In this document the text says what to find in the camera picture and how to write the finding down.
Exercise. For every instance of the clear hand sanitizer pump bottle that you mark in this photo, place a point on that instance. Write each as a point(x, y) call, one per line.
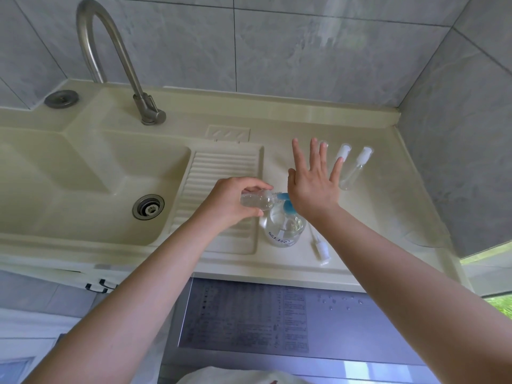
point(285, 231)

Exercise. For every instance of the grey washing machine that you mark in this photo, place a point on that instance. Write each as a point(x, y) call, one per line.
point(360, 327)

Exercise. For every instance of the person's right forearm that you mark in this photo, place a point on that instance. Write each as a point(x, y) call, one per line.
point(408, 283)

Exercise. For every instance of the person's left hand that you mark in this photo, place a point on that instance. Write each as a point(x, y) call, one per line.
point(228, 203)

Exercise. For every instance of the person's white shirt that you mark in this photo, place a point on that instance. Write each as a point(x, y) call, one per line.
point(240, 376)

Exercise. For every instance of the round steel hole cover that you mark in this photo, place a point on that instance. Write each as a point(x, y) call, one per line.
point(61, 99)

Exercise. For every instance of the cream sink with washboard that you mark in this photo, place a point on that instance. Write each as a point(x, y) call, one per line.
point(48, 175)

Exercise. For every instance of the person's right hand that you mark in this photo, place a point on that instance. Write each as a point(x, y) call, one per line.
point(316, 191)

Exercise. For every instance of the glass window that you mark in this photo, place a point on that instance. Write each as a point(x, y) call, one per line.
point(492, 275)

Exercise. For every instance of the curved steel faucet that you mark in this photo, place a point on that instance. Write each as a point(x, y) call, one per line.
point(124, 55)

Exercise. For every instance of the white spray cap with tube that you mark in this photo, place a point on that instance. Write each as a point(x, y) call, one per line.
point(322, 251)

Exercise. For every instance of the white cabinet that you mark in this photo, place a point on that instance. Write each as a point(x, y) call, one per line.
point(40, 273)

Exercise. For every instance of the steel sink drain strainer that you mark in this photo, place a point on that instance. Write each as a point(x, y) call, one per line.
point(148, 207)

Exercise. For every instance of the person's left forearm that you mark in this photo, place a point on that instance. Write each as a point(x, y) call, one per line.
point(120, 299)

